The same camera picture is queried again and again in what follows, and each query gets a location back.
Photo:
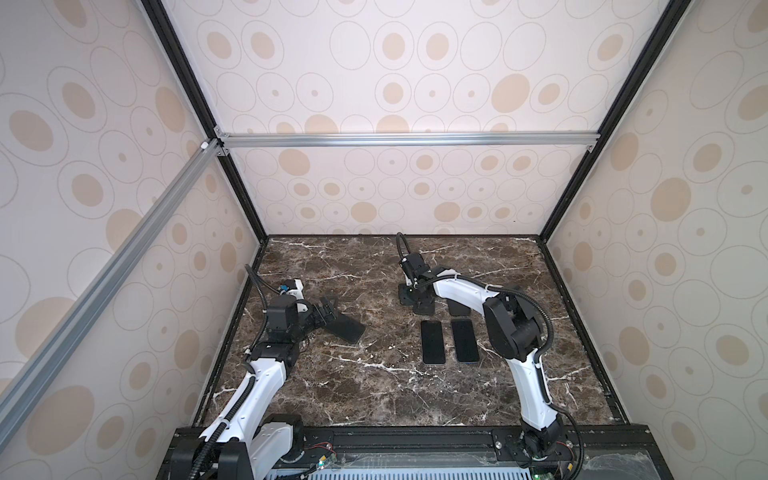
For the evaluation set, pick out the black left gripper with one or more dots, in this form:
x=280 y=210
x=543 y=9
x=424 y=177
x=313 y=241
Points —
x=320 y=319

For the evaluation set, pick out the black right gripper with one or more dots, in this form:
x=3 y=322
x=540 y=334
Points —
x=402 y=294

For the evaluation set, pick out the black phone case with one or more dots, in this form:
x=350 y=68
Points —
x=424 y=307
x=457 y=309

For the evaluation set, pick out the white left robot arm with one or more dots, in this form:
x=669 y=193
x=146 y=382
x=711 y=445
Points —
x=258 y=372

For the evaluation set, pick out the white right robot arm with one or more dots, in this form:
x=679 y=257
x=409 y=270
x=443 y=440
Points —
x=519 y=330

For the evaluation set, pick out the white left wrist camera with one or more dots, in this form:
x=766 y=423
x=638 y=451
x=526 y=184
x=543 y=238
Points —
x=292 y=287

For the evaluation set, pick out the silver aluminium rail back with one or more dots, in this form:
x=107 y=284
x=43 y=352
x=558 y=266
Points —
x=440 y=139

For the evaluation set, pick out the silver aluminium rail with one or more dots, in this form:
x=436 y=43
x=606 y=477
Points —
x=39 y=372
x=440 y=139

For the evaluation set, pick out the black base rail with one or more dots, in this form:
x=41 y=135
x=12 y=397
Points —
x=468 y=452

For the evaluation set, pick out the silver aluminium rail left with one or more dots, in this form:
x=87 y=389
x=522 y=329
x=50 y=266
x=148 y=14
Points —
x=39 y=372

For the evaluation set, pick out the black corner frame post left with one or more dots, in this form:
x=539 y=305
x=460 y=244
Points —
x=162 y=26

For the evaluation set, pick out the black corner frame post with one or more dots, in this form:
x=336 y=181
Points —
x=650 y=52
x=162 y=26

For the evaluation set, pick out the black corner frame post right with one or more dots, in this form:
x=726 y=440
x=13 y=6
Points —
x=650 y=52

